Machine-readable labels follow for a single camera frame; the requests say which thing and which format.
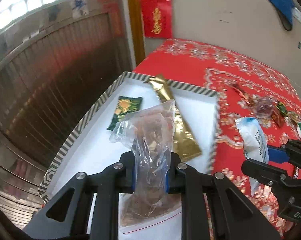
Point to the blue paper cutout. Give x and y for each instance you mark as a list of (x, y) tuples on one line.
[(79, 7)]

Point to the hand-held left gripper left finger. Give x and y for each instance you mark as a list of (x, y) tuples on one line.
[(130, 180)]

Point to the small brown-red snack packet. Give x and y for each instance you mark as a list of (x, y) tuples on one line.
[(240, 92)]

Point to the red wall envelope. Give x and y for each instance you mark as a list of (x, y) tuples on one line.
[(156, 17)]

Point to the red door couplet strip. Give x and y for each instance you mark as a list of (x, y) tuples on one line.
[(114, 7)]

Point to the green cracker packet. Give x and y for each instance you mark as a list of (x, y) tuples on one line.
[(125, 110)]

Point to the long gold foil packet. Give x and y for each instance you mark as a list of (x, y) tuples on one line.
[(185, 135)]

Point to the blue and white snack packet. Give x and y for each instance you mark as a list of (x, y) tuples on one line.
[(253, 140)]

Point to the wooden door frame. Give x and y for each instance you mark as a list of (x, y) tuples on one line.
[(135, 25)]

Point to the dark green candy packet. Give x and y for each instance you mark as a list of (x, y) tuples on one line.
[(281, 107)]

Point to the clear bag of brown nuts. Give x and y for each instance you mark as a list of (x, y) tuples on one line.
[(150, 130)]

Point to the red floral tablecloth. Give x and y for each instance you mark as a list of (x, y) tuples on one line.
[(185, 62)]

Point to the dark red gold-print packet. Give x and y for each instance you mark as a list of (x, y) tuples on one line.
[(277, 118)]

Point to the blue hanging object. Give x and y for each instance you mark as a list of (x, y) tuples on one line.
[(280, 2)]

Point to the clear bag of red dates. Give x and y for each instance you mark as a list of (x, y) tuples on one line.
[(263, 107)]

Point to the metal slatted door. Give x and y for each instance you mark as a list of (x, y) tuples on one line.
[(53, 80)]

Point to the striped cardboard box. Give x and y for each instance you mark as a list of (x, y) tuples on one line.
[(95, 135)]

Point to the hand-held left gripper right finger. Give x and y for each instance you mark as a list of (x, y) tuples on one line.
[(171, 180)]

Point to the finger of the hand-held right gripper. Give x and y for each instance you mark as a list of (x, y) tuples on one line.
[(260, 170), (278, 155)]

